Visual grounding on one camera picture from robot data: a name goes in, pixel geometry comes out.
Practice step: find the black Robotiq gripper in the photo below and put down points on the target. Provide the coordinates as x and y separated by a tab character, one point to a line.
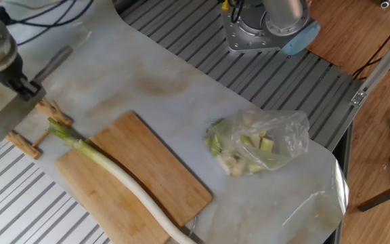
3	76

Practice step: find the steel cleaver knife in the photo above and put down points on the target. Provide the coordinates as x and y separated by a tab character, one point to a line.
2	122

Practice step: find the plastic bag of chopped scallions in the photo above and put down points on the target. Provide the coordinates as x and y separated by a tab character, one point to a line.
259	145

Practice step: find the wooden peg rack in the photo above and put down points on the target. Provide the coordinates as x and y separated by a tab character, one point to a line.
22	145

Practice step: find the long whole scallion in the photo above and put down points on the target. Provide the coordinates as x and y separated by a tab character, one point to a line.
130	186

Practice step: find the wooden cutting board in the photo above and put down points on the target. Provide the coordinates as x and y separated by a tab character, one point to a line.
154	169

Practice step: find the metal hanging loop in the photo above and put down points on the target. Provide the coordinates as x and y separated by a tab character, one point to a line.
192	227

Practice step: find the yellow connector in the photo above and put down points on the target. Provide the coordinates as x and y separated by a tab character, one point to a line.
225	5

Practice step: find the small metal cylinder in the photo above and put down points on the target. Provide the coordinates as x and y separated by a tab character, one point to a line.
385	3

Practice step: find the black flat bar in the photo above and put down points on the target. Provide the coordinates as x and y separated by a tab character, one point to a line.
384	194

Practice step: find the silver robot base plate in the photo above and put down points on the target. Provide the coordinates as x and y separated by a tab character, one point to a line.
242	37

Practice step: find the slanted aluminium frame bar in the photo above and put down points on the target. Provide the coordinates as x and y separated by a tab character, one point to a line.
378	71

